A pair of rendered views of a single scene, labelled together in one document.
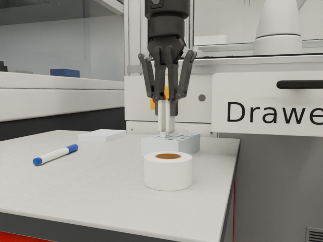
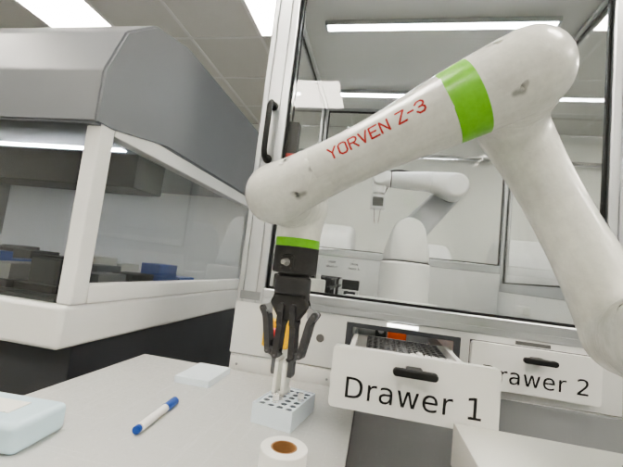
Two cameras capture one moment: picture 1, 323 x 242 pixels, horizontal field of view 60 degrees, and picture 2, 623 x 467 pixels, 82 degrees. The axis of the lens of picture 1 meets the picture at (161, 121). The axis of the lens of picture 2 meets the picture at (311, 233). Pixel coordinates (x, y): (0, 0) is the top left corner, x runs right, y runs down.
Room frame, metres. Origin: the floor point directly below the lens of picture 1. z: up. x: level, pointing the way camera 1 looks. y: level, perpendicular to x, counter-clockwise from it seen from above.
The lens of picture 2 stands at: (-0.15, 0.05, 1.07)
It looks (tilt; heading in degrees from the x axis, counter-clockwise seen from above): 5 degrees up; 353
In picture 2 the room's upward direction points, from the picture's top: 7 degrees clockwise
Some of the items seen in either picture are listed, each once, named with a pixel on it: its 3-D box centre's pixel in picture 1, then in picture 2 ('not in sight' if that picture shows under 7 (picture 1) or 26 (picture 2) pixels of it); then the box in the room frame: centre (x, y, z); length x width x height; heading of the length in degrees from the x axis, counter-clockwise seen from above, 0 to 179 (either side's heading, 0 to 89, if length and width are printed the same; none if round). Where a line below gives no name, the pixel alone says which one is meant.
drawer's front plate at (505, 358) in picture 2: not in sight; (533, 372); (0.67, -0.62, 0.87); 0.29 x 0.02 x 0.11; 72
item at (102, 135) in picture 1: (103, 135); (203, 373); (0.80, 0.17, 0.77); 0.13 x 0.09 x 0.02; 163
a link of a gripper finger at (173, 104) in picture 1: (178, 104); (295, 364); (0.59, -0.03, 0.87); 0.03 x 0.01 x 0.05; 62
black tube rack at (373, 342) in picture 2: not in sight; (402, 362); (0.68, -0.29, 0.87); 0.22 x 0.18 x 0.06; 162
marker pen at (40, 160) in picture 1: (57, 153); (157, 413); (0.56, 0.21, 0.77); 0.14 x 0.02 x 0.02; 167
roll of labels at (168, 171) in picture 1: (167, 169); (282, 460); (0.40, -0.01, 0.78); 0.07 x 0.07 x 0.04
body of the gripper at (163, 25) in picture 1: (166, 41); (291, 297); (0.60, -0.01, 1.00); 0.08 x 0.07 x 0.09; 62
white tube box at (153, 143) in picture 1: (172, 144); (285, 406); (0.61, -0.02, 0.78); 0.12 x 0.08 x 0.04; 152
